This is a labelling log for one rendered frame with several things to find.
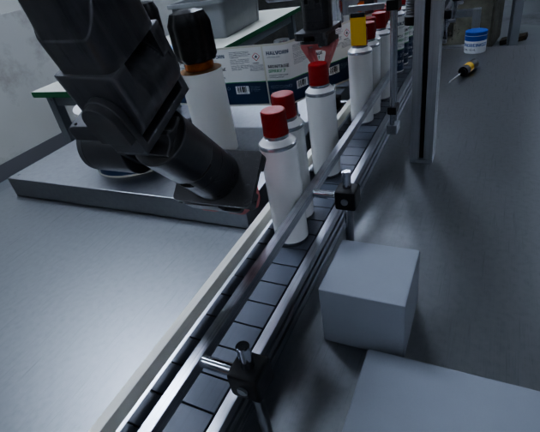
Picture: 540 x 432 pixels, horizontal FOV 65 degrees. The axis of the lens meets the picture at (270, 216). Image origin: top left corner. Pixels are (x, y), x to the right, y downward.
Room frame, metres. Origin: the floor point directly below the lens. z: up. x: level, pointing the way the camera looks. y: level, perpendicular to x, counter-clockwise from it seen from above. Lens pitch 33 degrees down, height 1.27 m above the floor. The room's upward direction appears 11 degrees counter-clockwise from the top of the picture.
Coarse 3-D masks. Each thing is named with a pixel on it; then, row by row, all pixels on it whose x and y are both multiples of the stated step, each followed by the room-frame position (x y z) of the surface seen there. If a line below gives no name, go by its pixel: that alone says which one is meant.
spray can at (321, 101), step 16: (320, 64) 0.70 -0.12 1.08; (320, 80) 0.69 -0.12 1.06; (320, 96) 0.68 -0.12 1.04; (320, 112) 0.68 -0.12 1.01; (336, 112) 0.70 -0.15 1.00; (320, 128) 0.68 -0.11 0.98; (336, 128) 0.69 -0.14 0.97; (320, 144) 0.69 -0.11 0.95; (336, 144) 0.69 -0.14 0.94; (320, 160) 0.69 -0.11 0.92; (336, 176) 0.68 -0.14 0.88
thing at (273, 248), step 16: (384, 80) 0.94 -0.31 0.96; (368, 112) 0.79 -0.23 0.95; (352, 128) 0.70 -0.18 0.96; (336, 160) 0.61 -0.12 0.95; (320, 176) 0.55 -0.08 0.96; (304, 192) 0.51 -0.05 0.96; (304, 208) 0.49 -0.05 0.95; (288, 224) 0.44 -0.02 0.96; (272, 240) 0.42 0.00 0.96; (272, 256) 0.39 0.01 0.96; (256, 272) 0.36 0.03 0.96; (240, 288) 0.34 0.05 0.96; (240, 304) 0.32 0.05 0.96; (224, 320) 0.30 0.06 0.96; (208, 336) 0.28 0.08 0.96; (192, 352) 0.27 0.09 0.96; (208, 352) 0.27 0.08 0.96; (192, 368) 0.25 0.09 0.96; (176, 384) 0.23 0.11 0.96; (192, 384) 0.24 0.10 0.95; (160, 400) 0.22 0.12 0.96; (176, 400) 0.22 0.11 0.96; (160, 416) 0.21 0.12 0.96
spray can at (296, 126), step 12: (276, 96) 0.58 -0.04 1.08; (288, 96) 0.57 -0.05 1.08; (288, 108) 0.57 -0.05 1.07; (288, 120) 0.57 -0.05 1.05; (300, 120) 0.58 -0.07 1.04; (300, 132) 0.57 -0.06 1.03; (300, 144) 0.56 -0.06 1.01; (300, 156) 0.56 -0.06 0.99; (300, 168) 0.56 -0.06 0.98; (312, 204) 0.57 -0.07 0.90; (312, 216) 0.57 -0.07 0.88
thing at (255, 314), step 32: (352, 160) 0.74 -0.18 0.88; (320, 224) 0.55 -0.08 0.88; (256, 256) 0.49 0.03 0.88; (288, 256) 0.48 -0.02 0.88; (224, 288) 0.44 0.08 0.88; (256, 288) 0.43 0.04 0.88; (256, 320) 0.37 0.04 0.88; (224, 352) 0.33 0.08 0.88; (160, 384) 0.30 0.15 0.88; (224, 384) 0.29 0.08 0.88; (192, 416) 0.26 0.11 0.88
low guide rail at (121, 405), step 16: (256, 224) 0.53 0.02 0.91; (240, 240) 0.49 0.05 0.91; (240, 256) 0.47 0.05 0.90; (224, 272) 0.43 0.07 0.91; (208, 288) 0.40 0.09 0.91; (192, 304) 0.38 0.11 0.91; (176, 320) 0.36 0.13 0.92; (192, 320) 0.37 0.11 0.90; (176, 336) 0.34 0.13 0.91; (160, 352) 0.32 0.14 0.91; (144, 368) 0.30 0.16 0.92; (160, 368) 0.31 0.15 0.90; (128, 384) 0.28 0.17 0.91; (144, 384) 0.29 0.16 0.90; (112, 400) 0.27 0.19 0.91; (128, 400) 0.27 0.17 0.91; (112, 416) 0.25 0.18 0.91
